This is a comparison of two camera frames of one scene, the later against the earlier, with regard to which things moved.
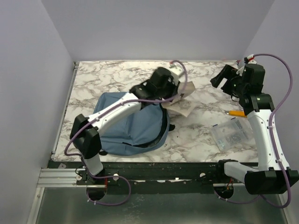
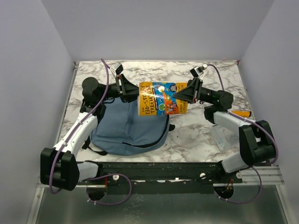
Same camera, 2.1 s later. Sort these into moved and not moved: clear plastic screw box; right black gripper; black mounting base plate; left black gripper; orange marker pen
Moved: right black gripper; left black gripper
Not moved: orange marker pen; clear plastic screw box; black mounting base plate
